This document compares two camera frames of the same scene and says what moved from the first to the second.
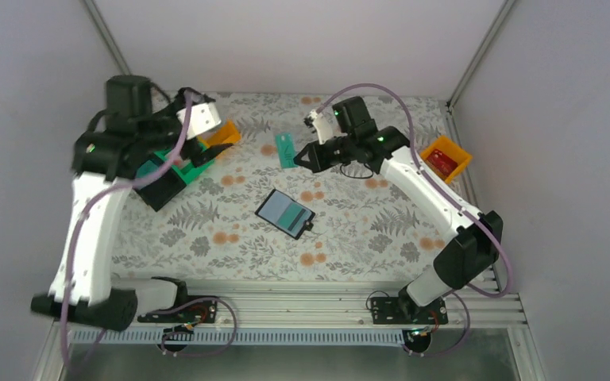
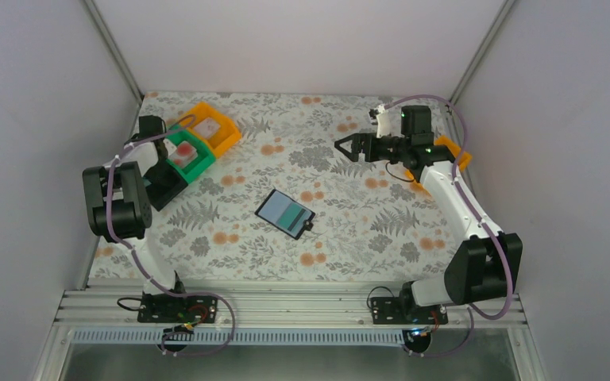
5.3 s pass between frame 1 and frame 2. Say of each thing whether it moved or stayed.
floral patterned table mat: stayed
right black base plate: stayed
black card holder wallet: stayed
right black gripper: moved
